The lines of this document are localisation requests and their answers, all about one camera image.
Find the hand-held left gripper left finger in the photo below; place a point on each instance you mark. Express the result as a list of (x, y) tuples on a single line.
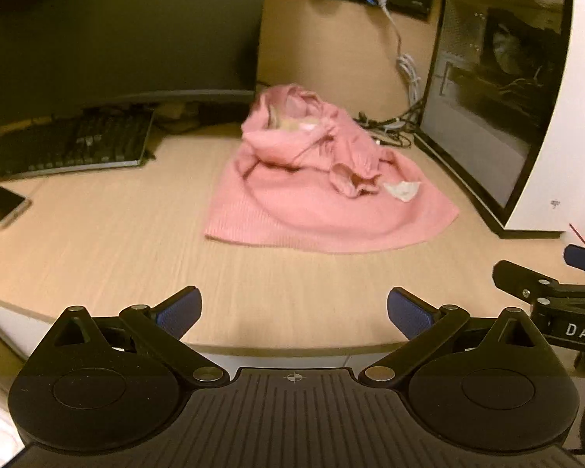
[(180, 313)]

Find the smartphone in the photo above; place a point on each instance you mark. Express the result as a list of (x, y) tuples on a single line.
[(2, 204)]

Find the white computer case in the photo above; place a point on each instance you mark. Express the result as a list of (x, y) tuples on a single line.
[(487, 107)]

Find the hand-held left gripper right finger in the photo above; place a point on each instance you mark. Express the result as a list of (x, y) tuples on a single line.
[(409, 314)]

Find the black keyboard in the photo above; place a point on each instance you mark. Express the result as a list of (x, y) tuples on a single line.
[(68, 146)]

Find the pink knit garment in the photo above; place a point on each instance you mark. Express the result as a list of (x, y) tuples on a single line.
[(312, 204)]

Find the black computer monitor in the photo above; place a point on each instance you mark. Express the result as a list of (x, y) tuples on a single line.
[(117, 29)]

